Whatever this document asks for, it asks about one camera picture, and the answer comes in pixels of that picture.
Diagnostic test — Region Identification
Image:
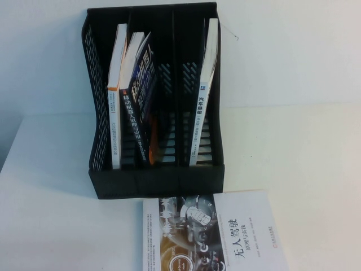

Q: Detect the white orange ROS2 book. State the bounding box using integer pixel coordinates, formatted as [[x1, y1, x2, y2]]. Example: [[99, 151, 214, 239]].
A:
[[107, 23, 129, 170]]

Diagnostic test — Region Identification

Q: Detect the black plastic book stand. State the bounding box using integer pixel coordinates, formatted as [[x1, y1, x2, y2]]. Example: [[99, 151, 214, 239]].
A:
[[80, 2, 227, 200]]

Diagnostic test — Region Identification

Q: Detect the white automobile suspension book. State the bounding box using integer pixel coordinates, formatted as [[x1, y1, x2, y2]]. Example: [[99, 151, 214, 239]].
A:
[[189, 18, 219, 167]]

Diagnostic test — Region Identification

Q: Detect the dark blue mobile robot book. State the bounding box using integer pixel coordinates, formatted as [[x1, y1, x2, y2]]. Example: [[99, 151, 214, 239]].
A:
[[118, 31, 159, 167]]

